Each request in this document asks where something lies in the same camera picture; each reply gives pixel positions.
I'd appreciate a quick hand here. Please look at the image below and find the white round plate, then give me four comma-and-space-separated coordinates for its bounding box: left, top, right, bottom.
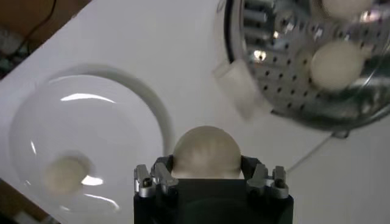
7, 63, 176, 224

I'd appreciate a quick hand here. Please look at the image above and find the stainless steel steamer basket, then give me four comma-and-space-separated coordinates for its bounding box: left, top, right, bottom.
224, 0, 390, 131

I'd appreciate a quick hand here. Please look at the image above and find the white steamed baozi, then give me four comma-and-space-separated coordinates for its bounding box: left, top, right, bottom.
321, 0, 374, 21
310, 41, 366, 92
42, 155, 92, 195
171, 125, 243, 180

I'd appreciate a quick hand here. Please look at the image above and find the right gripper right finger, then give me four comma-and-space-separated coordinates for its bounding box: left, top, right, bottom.
240, 155, 289, 199

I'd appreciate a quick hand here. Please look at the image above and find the grey cooker power cord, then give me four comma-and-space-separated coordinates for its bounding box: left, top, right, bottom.
286, 130, 351, 174

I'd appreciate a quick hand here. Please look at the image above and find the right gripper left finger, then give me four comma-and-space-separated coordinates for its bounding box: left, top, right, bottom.
133, 154, 180, 198

